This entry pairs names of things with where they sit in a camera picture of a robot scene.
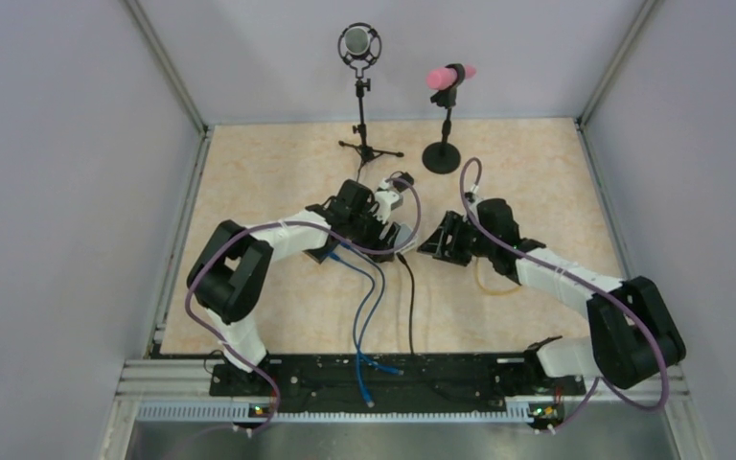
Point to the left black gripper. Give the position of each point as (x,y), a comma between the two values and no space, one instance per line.
(388,241)

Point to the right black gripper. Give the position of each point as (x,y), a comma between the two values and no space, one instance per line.
(438,246)

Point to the white network switch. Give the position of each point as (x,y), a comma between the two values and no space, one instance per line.
(406,239)

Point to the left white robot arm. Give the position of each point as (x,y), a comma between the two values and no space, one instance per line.
(229,274)

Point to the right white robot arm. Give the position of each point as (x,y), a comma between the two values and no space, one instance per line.
(631,331)

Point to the black power adapter upper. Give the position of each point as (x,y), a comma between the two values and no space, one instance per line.
(403,180)

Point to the black tripod microphone stand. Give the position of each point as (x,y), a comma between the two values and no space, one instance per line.
(365,152)

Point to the black round-base microphone stand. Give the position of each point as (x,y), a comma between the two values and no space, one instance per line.
(442,157)

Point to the pink foam microphone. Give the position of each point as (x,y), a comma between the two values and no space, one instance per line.
(444,77)

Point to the grey studio microphone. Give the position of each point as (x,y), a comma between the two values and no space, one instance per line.
(359,46)

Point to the black network switch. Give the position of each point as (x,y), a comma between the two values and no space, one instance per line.
(321,254)

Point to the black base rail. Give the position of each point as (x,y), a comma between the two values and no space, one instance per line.
(394,383)

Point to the blue ethernet cable long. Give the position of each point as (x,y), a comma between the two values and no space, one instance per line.
(359,360)

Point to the white slotted cable duct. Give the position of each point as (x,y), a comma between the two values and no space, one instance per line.
(249,413)

